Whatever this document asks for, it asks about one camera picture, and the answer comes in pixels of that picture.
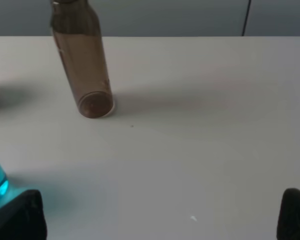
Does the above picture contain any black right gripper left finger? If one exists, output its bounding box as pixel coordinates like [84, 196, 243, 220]
[0, 189, 48, 240]

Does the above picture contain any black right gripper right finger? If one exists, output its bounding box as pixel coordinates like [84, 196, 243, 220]
[276, 188, 300, 240]

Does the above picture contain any brown translucent plastic bottle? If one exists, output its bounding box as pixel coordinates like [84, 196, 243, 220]
[50, 0, 114, 119]

